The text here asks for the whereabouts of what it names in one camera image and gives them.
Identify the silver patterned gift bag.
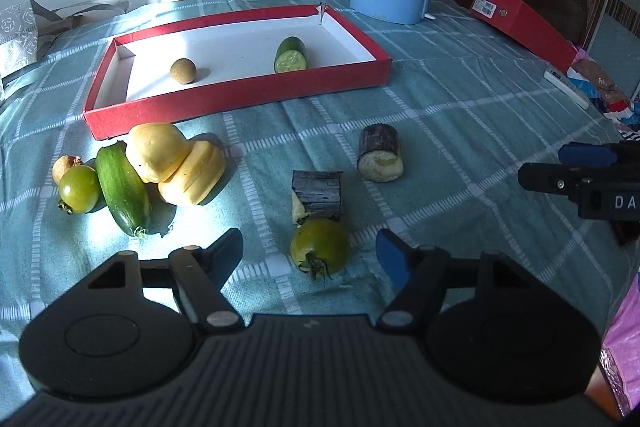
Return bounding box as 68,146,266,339
0,0,132,100

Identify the peeled yellow fruit piece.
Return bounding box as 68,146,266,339
125,122,193,184
159,141,227,206

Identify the red shallow cardboard box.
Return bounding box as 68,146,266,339
82,4,393,142

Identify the small tan round fruit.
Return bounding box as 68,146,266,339
52,155,84,186

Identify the red folder box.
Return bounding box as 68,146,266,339
470,0,578,74

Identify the cut eggplant piece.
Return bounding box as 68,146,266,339
356,123,404,183
291,170,344,226

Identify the small brown longan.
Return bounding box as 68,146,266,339
170,58,197,84

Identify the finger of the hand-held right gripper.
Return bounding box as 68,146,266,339
517,162,583,198
558,142,622,168

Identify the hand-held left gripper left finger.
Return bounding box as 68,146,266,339
89,228,246,334

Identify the pink garment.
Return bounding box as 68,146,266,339
585,272,640,419

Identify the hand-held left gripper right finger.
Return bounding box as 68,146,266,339
375,228,532,334

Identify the green tomato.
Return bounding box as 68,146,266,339
58,165,102,215
290,218,351,282

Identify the teal checked tablecloth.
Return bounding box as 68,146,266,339
0,0,640,413

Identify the short cut cucumber piece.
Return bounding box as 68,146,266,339
273,36,307,74

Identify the large green cucumber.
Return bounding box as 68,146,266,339
95,141,152,236

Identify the colourful snack packet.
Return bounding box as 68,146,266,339
567,49,640,134

